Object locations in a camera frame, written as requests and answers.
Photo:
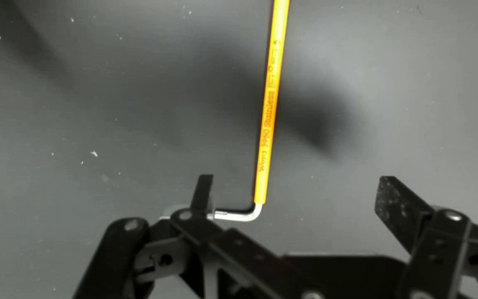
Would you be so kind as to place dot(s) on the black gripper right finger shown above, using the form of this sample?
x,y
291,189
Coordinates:
x,y
435,250

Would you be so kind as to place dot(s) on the yellow sleeved Allen wrench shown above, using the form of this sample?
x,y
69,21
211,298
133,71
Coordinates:
x,y
271,101

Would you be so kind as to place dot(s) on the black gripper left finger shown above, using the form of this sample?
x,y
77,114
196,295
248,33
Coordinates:
x,y
228,250

